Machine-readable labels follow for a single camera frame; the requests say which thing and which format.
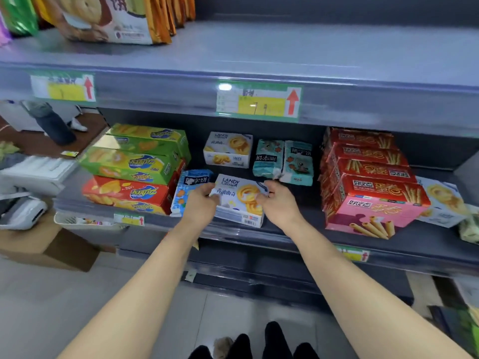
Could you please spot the grey metal shelf unit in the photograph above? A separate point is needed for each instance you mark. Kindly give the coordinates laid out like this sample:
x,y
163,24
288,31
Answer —
x,y
336,67

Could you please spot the person's left hand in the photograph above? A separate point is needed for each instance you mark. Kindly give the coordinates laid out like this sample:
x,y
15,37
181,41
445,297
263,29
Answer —
x,y
198,209

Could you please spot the green cracker box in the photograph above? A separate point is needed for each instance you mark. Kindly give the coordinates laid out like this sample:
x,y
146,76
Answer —
x,y
138,146
153,135
127,165

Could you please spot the person's right fingers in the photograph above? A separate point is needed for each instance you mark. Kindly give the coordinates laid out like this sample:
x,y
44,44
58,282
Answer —
x,y
268,188

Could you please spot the person's left forearm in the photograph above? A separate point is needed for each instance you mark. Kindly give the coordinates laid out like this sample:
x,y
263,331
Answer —
x,y
146,295

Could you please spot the blue white biscuit packet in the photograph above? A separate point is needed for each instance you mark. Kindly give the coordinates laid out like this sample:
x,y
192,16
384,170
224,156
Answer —
x,y
187,190

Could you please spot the brown white cookie bag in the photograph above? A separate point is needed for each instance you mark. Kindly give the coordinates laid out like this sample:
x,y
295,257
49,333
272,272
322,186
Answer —
x,y
108,18

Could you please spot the teal biscuit packet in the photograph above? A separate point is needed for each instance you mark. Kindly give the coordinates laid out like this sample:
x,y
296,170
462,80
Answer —
x,y
298,163
267,158

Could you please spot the small white shelf tag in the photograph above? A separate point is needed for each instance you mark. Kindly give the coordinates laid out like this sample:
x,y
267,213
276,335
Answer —
x,y
190,275

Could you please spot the person's right forearm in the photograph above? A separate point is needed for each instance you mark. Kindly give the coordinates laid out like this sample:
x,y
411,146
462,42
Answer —
x,y
359,295

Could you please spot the red pink egg roll box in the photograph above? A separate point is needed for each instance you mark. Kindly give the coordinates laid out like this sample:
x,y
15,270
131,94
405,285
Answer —
x,y
359,138
368,153
374,211
374,170

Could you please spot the beige fluffy slipper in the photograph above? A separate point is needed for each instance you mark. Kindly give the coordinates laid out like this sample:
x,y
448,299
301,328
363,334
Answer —
x,y
223,348

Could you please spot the orange cracker box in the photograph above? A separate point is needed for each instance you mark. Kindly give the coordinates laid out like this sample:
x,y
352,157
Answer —
x,y
127,194

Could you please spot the green yellow price label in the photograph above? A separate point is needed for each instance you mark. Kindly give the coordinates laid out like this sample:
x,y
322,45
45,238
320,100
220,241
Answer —
x,y
129,219
63,87
354,254
258,101

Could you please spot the brown cardboard box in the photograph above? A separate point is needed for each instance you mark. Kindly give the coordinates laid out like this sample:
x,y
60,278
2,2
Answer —
x,y
45,244

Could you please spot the dark green snack packet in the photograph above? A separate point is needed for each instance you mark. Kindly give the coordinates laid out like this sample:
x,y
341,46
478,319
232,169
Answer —
x,y
460,327

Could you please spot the white handheld device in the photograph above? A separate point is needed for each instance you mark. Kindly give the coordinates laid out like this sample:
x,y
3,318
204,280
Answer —
x,y
22,213

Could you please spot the person's black trouser legs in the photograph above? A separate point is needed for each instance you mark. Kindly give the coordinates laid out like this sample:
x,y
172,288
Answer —
x,y
275,343

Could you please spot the purple snack bag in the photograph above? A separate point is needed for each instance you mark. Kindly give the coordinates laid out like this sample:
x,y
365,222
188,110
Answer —
x,y
3,33

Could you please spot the row of orange snack bags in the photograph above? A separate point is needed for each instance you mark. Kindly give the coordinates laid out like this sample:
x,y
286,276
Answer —
x,y
177,9

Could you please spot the person's left fingers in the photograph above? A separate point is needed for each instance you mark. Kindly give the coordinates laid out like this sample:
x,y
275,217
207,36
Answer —
x,y
210,190

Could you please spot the pale green snack packet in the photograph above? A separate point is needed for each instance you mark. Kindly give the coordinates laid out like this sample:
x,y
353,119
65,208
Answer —
x,y
470,228

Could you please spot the white plastic crate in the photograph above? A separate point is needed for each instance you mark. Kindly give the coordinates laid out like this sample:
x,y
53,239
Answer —
x,y
35,174

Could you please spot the person's right hand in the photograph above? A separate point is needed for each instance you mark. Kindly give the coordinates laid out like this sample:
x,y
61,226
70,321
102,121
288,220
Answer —
x,y
280,207

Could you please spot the white butter cookie box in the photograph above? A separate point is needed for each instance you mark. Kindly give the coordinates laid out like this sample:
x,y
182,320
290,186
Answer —
x,y
443,203
227,150
239,203

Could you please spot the green snack bag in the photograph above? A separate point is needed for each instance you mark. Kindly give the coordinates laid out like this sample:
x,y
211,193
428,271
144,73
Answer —
x,y
18,13

